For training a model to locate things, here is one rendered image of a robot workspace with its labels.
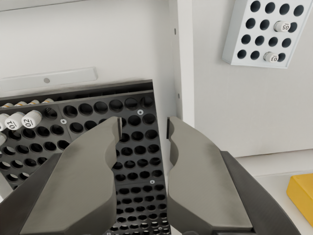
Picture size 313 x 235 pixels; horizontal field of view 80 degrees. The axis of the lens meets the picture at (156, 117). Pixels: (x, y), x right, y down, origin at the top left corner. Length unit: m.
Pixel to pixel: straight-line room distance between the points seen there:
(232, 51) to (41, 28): 0.23
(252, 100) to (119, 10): 0.26
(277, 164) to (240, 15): 0.31
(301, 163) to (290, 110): 0.13
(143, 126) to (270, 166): 0.33
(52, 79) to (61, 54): 0.03
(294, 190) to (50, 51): 0.40
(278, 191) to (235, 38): 0.28
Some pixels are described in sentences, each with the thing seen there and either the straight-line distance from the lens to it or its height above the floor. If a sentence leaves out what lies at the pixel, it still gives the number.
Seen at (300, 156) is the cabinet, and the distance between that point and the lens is 0.52.
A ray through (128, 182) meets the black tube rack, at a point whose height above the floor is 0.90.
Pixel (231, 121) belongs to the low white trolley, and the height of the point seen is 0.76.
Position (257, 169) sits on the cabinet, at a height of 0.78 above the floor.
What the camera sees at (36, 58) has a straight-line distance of 0.26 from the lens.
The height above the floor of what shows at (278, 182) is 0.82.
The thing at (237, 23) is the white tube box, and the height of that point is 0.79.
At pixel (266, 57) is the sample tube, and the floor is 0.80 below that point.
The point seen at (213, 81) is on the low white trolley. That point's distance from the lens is 0.33.
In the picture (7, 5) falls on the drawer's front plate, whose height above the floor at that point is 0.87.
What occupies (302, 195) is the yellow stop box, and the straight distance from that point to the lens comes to 0.38.
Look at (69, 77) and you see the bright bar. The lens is 0.24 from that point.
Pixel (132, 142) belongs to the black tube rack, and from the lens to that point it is 0.20.
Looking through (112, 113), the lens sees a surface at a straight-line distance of 0.18.
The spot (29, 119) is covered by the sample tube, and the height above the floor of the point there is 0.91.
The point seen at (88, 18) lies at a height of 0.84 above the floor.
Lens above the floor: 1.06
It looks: 61 degrees down
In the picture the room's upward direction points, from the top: 175 degrees clockwise
